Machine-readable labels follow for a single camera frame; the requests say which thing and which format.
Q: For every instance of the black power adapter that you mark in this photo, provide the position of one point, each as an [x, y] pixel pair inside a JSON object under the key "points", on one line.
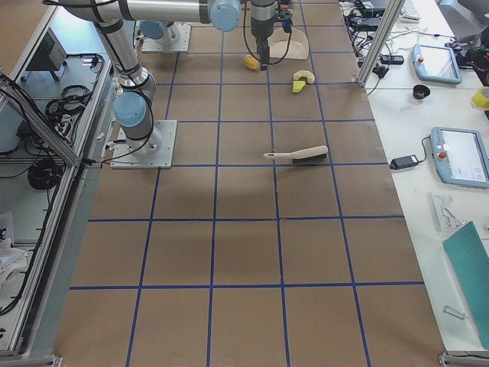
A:
{"points": [[404, 162]]}

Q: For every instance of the aluminium frame post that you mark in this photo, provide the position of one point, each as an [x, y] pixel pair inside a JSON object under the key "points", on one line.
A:
{"points": [[387, 22]]}

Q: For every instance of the beige hand brush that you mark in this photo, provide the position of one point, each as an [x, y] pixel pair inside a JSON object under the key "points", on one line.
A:
{"points": [[303, 156]]}

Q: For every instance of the beige dustpan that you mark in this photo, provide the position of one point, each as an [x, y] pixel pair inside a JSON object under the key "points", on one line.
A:
{"points": [[296, 44]]}

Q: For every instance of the teal board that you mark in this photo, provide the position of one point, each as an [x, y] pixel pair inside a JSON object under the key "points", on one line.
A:
{"points": [[469, 260]]}

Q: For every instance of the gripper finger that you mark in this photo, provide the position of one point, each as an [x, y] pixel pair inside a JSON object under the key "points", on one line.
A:
{"points": [[261, 61], [266, 59]]}

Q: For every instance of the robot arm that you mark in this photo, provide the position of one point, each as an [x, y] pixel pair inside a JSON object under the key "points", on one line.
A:
{"points": [[163, 33], [109, 16]]}

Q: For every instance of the clear plastic bag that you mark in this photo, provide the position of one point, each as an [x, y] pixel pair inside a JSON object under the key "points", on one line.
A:
{"points": [[445, 219]]}

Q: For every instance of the near teach pendant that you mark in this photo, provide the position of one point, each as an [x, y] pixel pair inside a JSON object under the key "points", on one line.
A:
{"points": [[460, 157]]}

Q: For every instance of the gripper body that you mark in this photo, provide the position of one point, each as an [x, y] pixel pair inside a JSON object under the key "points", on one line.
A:
{"points": [[260, 27]]}

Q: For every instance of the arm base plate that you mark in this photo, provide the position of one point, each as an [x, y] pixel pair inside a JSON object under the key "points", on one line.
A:
{"points": [[157, 152], [151, 47]]}

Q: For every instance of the teach pendant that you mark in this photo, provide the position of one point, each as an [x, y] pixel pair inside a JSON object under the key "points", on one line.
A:
{"points": [[460, 157], [436, 64]]}

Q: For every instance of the yellow tape roll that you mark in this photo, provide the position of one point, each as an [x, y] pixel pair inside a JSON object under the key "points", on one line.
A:
{"points": [[481, 98]]}

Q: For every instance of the grey control box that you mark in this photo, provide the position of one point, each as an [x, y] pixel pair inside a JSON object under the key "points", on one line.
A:
{"points": [[50, 56]]}

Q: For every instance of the far teach pendant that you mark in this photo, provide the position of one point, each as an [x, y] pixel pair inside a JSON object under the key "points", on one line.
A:
{"points": [[436, 64]]}

